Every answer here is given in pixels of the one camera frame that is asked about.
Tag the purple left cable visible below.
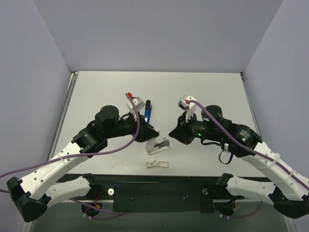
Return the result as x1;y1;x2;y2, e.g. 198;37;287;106
0;93;142;220

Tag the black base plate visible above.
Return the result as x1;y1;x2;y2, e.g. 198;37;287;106
57;173;271;215

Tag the aluminium frame rail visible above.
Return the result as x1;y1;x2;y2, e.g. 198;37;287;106
19;71;78;232

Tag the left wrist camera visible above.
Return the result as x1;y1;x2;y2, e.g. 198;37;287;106
126;92;145;114

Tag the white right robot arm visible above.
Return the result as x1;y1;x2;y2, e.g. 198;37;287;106
169;100;309;219

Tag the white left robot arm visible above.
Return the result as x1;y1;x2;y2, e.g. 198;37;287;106
7;105;159;222

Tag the staple box lid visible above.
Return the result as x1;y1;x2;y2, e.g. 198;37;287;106
146;160;158;169

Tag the staple box tray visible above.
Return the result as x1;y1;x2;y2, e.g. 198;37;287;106
157;160;169;168

